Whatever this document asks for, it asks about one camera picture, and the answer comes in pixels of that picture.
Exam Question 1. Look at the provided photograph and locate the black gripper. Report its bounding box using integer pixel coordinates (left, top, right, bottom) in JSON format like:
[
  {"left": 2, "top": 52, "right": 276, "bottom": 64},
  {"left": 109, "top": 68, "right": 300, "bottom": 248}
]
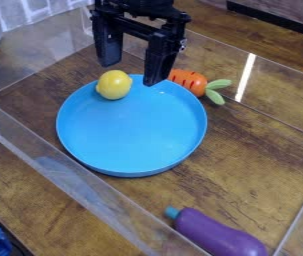
[{"left": 90, "top": 0, "right": 191, "bottom": 86}]

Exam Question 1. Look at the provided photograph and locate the orange toy carrot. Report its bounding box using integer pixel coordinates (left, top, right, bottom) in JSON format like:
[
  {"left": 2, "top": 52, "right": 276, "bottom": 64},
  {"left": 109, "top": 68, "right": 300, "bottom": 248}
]
[{"left": 168, "top": 69, "right": 232, "bottom": 105}]

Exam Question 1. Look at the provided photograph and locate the blue round tray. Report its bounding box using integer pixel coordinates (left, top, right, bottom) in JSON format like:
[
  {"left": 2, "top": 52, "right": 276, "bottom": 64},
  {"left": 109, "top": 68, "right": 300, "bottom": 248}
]
[{"left": 56, "top": 74, "right": 208, "bottom": 177}]

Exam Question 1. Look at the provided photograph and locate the yellow toy lemon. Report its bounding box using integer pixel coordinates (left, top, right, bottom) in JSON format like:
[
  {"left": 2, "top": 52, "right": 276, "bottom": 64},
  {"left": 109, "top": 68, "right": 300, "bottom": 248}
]
[{"left": 96, "top": 70, "right": 132, "bottom": 100}]

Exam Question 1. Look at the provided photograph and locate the white patterned curtain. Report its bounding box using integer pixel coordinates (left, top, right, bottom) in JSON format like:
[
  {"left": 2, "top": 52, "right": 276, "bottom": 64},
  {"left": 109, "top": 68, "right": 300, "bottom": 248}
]
[{"left": 0, "top": 0, "right": 93, "bottom": 40}]

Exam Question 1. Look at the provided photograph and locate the purple toy eggplant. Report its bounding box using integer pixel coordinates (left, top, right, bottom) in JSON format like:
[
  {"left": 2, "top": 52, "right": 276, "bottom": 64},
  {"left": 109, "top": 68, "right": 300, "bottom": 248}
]
[{"left": 164, "top": 206, "right": 268, "bottom": 256}]

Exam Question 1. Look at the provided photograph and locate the clear acrylic enclosure wall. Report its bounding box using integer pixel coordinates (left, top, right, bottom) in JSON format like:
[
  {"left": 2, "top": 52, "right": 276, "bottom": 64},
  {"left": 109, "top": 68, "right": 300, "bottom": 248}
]
[{"left": 0, "top": 0, "right": 303, "bottom": 256}]

